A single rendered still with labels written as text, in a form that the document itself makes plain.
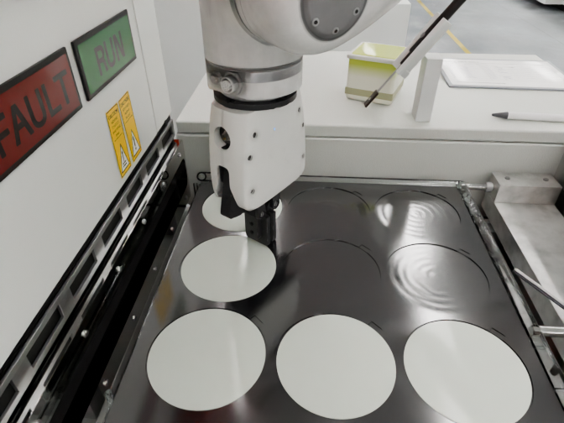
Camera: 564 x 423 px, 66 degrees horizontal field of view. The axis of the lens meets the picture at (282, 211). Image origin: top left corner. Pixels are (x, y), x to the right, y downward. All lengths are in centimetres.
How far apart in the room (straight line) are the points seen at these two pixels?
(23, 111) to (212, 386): 24
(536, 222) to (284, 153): 35
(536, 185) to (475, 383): 33
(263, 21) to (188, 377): 27
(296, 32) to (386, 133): 35
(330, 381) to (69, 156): 27
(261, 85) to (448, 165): 36
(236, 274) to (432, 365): 20
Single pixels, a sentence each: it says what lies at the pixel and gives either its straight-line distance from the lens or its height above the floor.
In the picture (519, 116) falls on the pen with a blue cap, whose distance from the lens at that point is 68.
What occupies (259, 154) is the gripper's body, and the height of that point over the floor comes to 103.
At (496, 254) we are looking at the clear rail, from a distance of 52.
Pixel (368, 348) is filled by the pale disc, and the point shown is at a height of 90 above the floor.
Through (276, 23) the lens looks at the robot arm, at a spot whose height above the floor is 115.
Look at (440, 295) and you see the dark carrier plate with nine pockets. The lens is 46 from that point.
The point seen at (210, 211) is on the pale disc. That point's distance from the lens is 54.
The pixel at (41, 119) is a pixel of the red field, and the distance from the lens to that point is 34.
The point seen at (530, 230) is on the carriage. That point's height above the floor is 88.
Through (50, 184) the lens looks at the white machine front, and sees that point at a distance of 36.
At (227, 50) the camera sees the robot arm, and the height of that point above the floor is 112.
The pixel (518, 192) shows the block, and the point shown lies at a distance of 65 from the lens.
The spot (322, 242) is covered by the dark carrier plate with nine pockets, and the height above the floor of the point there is 90.
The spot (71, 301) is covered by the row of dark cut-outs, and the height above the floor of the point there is 95.
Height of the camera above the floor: 122
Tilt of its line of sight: 36 degrees down
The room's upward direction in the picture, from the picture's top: straight up
